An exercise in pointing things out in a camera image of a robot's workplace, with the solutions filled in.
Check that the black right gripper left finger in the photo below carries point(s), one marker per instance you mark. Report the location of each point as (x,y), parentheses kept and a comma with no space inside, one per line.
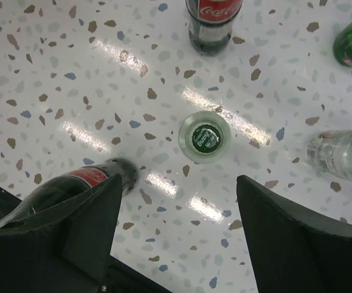
(64,248)

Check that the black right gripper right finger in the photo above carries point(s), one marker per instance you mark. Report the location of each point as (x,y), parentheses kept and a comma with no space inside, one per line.
(293,248)

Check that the cola bottle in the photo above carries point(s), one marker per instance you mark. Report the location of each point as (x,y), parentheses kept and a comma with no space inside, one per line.
(71,184)
(211,23)

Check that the clear soda bottle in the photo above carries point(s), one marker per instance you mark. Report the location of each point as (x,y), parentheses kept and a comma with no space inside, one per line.
(204,137)
(331,151)

